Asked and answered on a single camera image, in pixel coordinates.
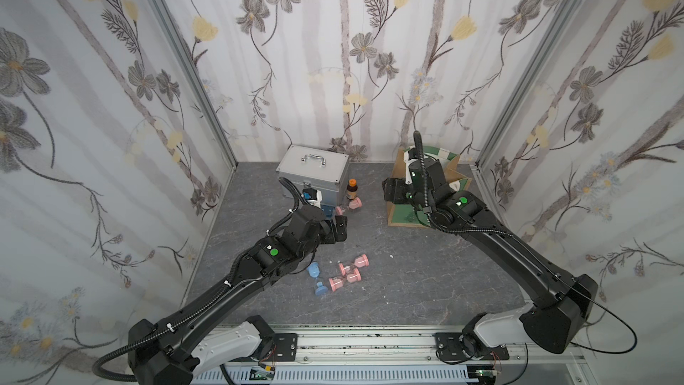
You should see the blue hourglass number 30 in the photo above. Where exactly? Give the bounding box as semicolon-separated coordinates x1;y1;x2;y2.
306;262;321;279

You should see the green burlap canvas bag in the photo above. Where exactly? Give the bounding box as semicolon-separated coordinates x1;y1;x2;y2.
382;146;471;228

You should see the pink hourglass number 15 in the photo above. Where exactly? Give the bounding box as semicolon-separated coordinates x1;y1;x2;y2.
329;277;345;292

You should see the pink hourglass small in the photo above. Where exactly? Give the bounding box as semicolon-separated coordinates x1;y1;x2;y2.
354;254;370;268

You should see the pink hourglass pair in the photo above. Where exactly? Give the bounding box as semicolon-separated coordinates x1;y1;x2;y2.
338;263;362;283

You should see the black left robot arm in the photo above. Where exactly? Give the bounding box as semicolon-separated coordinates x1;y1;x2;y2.
92;178;348;384

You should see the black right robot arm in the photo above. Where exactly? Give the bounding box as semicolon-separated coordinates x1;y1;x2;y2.
382;131;600;361

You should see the blue hourglass front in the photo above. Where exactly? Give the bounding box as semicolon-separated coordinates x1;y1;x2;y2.
315;282;329;297

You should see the brown bottle orange cap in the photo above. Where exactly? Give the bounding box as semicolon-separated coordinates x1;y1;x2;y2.
347;178;358;201

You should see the silver aluminium case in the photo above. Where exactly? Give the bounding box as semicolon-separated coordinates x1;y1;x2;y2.
276;145;349;207

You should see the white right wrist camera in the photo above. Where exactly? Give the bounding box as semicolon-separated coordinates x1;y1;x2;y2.
403;148;419;185

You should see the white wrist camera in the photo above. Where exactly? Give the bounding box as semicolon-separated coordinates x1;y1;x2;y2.
403;148;419;185
302;187;322;209

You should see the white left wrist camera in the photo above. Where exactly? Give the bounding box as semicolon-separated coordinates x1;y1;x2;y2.
302;187;322;209

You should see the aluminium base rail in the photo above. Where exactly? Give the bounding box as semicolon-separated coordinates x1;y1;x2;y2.
143;325;589;385

